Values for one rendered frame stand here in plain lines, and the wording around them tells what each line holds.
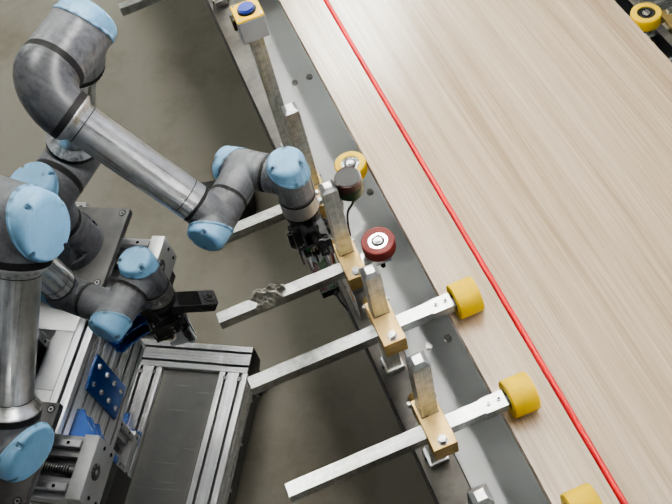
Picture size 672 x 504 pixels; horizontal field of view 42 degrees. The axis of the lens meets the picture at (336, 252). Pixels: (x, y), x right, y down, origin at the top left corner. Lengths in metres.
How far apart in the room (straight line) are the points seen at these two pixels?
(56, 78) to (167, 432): 1.42
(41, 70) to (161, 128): 2.20
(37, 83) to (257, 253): 1.77
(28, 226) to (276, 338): 1.68
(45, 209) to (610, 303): 1.16
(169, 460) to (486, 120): 1.34
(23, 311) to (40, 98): 0.36
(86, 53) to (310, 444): 1.60
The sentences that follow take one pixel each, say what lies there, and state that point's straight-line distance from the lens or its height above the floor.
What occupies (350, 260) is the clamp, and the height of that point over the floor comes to 0.87.
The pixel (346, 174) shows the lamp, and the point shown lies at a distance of 1.91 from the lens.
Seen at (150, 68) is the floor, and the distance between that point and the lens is 4.05.
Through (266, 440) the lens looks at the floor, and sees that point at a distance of 2.87.
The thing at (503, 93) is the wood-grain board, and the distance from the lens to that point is 2.33.
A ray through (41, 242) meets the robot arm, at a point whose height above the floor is 1.51.
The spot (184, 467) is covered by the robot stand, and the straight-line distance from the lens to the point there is 2.68.
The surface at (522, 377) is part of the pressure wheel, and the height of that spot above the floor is 0.98.
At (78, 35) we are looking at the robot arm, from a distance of 1.63.
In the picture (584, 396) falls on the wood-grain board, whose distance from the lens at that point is 1.85.
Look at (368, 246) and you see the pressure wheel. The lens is 2.05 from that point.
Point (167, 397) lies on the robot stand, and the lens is 2.79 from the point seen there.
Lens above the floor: 2.58
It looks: 55 degrees down
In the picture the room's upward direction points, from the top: 17 degrees counter-clockwise
